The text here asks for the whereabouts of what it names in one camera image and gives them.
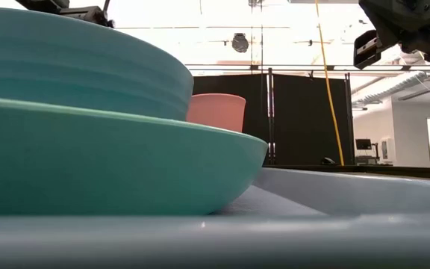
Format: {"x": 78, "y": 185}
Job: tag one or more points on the blue bowl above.
{"x": 80, "y": 67}

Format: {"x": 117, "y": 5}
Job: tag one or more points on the green plate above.
{"x": 106, "y": 168}

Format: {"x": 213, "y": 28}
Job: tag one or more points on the pink cup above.
{"x": 218, "y": 112}

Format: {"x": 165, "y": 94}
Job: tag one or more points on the blue plastic tray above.
{"x": 312, "y": 231}

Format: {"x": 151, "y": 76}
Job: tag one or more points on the small black monitor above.
{"x": 363, "y": 144}

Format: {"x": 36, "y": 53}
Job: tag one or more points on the long ceiling light strip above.
{"x": 274, "y": 67}

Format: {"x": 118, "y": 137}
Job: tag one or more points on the black folding partition screen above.
{"x": 301, "y": 119}

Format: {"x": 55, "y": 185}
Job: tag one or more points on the small black rounded object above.
{"x": 328, "y": 161}

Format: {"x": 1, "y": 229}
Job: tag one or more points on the ribbed ceiling duct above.
{"x": 386, "y": 89}

